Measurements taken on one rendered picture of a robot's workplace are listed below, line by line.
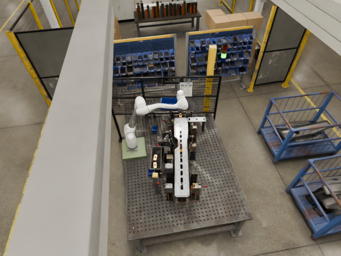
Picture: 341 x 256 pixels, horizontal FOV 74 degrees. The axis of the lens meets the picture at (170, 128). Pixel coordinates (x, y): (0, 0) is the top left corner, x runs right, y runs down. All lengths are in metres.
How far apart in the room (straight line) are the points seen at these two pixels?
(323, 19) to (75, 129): 0.79
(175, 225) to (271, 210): 1.75
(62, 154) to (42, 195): 0.08
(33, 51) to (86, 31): 4.21
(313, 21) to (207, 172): 2.79
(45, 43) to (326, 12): 4.45
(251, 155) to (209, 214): 1.86
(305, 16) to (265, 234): 3.42
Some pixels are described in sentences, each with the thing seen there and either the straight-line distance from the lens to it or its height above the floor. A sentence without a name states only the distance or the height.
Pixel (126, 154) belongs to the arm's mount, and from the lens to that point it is 3.63.
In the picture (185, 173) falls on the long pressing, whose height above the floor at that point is 1.00.
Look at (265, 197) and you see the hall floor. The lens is 4.26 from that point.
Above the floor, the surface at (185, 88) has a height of 1.33.
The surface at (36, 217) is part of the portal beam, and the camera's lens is 0.39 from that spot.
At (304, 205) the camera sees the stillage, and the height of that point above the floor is 0.16.
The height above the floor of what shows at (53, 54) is 1.53.
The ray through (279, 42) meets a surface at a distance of 5.57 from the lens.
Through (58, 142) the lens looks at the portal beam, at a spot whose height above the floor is 3.33.
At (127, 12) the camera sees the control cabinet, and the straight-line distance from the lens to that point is 9.53.
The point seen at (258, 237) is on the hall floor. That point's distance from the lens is 3.97.
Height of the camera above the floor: 3.65
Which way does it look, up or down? 48 degrees down
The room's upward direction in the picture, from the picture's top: 3 degrees counter-clockwise
